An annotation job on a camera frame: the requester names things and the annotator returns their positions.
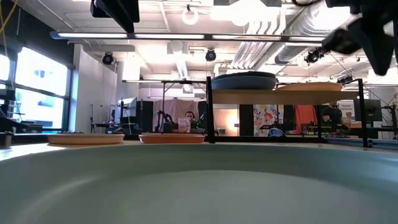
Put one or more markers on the blue round object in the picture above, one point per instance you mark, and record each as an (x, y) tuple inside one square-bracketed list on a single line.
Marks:
[(276, 132)]

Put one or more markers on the cream plate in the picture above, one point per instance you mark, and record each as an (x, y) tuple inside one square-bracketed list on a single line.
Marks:
[(311, 86)]

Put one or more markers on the hanging black camera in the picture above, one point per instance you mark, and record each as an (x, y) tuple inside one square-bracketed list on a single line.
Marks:
[(108, 58), (312, 57), (211, 56)]

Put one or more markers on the terracotta orange plate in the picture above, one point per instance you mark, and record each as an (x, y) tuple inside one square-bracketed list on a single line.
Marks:
[(171, 139)]

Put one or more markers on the black background robot arm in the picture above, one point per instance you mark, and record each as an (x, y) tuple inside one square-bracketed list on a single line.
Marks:
[(163, 119)]

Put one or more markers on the white paper card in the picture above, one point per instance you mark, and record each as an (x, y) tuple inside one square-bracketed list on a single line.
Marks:
[(184, 124)]

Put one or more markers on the sage green plate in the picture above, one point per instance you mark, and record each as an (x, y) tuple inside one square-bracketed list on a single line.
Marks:
[(199, 186)]

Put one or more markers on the grey computer monitor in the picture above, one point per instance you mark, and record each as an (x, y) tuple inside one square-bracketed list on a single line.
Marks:
[(129, 107)]

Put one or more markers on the orange hanging cloth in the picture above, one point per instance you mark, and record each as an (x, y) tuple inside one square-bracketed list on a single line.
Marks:
[(306, 113)]

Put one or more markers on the wooden shelf with black legs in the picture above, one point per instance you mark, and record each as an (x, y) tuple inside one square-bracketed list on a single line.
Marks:
[(280, 97)]

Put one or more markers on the beige grey plate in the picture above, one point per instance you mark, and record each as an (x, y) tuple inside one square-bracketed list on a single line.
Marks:
[(85, 139)]

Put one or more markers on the black aluminium frame rail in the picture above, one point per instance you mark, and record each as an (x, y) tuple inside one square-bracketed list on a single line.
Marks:
[(373, 143)]

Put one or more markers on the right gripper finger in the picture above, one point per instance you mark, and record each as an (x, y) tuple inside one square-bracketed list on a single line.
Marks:
[(377, 49), (342, 42)]

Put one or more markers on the colourful floral poster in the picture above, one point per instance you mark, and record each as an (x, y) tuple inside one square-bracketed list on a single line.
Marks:
[(267, 116)]

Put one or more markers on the person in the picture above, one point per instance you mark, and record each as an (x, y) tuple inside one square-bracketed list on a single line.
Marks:
[(332, 113), (190, 114)]

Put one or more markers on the black beam with light strips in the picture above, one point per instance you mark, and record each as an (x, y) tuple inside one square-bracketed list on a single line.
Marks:
[(208, 36)]

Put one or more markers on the blue plate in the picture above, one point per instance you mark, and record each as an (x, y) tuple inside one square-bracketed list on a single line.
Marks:
[(242, 84)]

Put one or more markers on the black computer monitor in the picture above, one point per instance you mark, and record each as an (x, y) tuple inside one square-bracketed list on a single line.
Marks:
[(370, 110)]

